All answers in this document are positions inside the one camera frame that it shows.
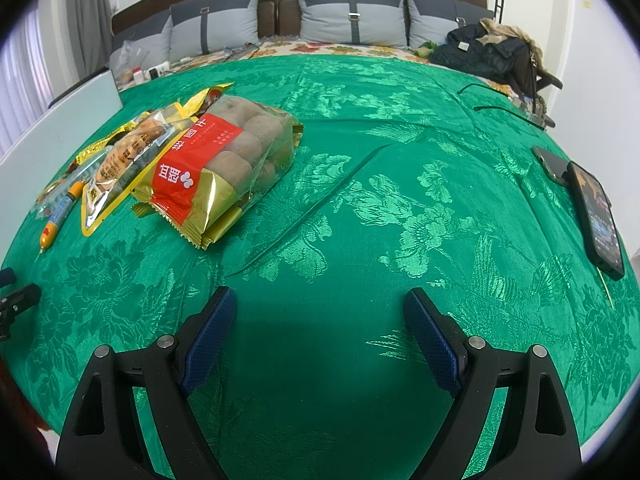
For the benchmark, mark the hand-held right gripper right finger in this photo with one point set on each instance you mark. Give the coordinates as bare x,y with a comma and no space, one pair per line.
430,340

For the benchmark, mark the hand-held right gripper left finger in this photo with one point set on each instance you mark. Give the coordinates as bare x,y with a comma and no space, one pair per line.
210,340

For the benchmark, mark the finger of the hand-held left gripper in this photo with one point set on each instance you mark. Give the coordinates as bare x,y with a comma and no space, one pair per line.
22,296
5,277

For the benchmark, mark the yellow snack packet with picture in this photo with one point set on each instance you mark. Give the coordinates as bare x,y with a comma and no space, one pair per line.
120,160

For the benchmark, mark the orange sausage stick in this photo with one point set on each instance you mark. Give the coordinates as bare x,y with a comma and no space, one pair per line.
60,212

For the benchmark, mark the clear green-edged snack packet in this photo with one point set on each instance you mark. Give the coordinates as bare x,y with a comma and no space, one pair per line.
57,192

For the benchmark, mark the green floral blanket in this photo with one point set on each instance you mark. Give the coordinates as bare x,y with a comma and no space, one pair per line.
350,240

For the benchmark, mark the long yellow snack packet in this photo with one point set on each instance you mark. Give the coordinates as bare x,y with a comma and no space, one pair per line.
95,145

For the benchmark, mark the pastry bag with red label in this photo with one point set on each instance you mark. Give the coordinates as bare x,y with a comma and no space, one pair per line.
210,160

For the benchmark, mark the wooden toothpick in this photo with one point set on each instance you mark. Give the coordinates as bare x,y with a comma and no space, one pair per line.
606,290

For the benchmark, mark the large black smartphone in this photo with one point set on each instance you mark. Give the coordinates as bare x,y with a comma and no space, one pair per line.
597,220

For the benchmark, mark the small black smartphone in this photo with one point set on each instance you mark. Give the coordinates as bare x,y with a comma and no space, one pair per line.
550,162

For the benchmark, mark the clear plastic bag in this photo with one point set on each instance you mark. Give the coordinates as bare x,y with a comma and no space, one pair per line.
127,62

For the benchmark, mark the grey curtain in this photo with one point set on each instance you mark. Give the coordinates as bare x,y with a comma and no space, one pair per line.
60,25

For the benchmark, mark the dark grey pillow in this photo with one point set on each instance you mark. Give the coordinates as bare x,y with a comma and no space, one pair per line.
145,35

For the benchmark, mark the black jacket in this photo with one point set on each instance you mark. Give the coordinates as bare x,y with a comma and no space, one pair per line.
475,55

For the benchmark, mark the beige garment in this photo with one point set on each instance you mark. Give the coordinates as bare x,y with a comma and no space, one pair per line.
505,35

